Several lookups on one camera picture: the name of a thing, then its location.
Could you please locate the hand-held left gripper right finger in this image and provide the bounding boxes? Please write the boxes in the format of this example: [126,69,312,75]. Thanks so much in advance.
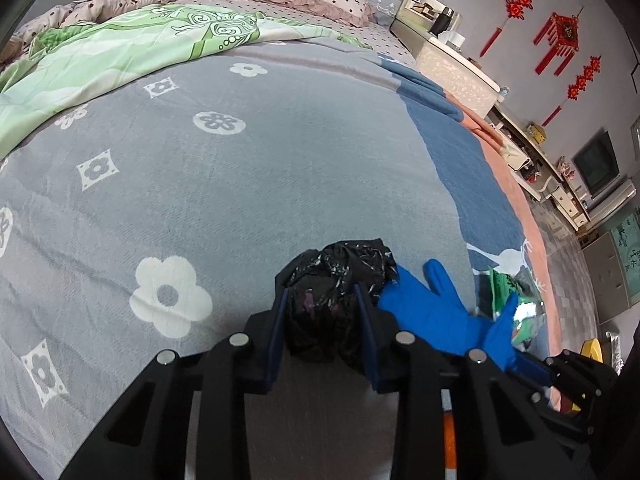
[352,282,586,480]

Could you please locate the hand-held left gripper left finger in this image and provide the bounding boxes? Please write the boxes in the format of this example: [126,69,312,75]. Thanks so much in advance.
[60,287,291,480]

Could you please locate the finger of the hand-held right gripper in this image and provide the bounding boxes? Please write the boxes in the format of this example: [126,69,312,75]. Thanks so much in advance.
[525,385,601,443]
[510,350,621,413]

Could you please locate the black plastic bag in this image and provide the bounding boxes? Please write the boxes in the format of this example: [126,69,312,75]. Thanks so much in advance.
[274,239,401,376]

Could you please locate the blue glove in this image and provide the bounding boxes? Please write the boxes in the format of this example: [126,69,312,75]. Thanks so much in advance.
[377,258,521,373]

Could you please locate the green foil snack wrapper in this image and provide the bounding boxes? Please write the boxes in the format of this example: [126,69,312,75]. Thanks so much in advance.
[487,267,547,352]

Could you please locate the grey drawer cabinet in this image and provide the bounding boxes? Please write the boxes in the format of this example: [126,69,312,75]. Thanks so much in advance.
[582,232,640,327]

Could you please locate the white tv cabinet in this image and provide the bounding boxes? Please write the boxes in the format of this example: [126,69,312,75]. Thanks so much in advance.
[487,105,595,232]

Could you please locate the black television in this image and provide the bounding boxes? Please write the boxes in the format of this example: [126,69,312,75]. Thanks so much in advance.
[572,130,622,197]

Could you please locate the white patterned dresser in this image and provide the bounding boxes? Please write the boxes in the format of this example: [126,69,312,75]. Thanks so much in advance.
[415,37,502,122]

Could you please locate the short red knot decoration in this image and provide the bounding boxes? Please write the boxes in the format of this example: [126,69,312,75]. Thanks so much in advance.
[540,55,604,129]

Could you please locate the green patterned blanket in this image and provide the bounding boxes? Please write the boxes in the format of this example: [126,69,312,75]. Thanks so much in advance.
[0,2,373,161]

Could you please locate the black thermos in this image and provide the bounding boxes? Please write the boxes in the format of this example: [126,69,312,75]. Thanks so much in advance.
[433,7,453,38]

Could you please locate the white bedside cabinet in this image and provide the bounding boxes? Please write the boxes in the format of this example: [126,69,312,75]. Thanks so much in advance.
[390,0,464,52]

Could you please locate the red diamond tassel decoration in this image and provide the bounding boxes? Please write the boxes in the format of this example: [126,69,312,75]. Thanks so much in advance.
[532,7,584,77]

